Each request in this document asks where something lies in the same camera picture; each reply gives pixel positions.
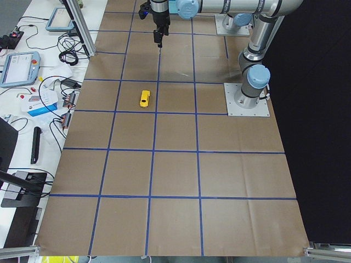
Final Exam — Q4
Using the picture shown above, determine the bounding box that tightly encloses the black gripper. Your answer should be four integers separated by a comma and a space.
150, 0, 171, 47

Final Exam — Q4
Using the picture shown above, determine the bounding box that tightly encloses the yellow beetle toy car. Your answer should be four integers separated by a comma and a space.
139, 90, 151, 108

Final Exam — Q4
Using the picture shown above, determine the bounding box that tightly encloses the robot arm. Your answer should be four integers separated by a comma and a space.
175, 1, 302, 109
222, 13, 252, 37

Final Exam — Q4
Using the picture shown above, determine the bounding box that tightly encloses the far teach pendant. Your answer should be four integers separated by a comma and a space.
46, 7, 74, 32

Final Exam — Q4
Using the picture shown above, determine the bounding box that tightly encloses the teach pendant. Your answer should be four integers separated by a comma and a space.
1, 52, 41, 88
46, 7, 74, 32

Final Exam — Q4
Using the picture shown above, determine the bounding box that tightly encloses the brown paper table mat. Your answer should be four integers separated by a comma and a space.
36, 1, 308, 256

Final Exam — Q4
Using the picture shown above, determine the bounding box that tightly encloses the blue white cardboard box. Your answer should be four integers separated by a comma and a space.
20, 90, 58, 117

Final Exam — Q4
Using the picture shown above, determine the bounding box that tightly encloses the near teach pendant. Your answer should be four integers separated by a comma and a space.
1, 52, 41, 88

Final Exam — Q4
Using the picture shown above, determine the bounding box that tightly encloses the black flat bar tool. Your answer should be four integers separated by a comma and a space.
30, 127, 42, 164

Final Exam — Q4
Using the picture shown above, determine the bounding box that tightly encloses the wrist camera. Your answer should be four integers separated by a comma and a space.
138, 1, 150, 20

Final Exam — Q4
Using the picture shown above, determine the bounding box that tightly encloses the aluminium frame post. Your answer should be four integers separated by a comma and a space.
63, 0, 96, 58

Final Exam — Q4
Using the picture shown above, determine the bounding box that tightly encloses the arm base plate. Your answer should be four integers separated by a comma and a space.
224, 83, 270, 117
214, 13, 252, 37

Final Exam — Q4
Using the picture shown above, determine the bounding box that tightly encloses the coiled black cable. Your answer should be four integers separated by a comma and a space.
59, 35, 83, 66

